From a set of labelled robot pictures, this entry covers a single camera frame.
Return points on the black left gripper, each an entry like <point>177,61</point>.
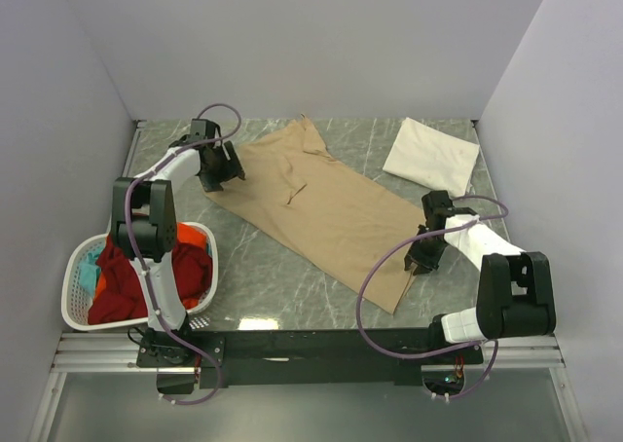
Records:
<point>231,167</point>

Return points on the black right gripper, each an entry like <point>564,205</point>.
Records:
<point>419,256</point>

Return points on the beige t shirt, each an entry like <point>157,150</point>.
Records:
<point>343,222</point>

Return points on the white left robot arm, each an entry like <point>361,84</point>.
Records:
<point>143,216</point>

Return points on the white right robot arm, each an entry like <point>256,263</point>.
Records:
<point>515,294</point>

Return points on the orange t shirt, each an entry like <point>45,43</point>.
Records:
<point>192,266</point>

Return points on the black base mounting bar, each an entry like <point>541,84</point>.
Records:
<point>411,346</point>

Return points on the folded white t shirt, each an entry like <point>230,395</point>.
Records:
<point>432,158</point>

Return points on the red t shirt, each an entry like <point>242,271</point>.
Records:
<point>118,295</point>

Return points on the teal t shirt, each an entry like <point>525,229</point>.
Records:
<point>89,272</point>

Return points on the aluminium frame rail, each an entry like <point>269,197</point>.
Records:
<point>115,352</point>

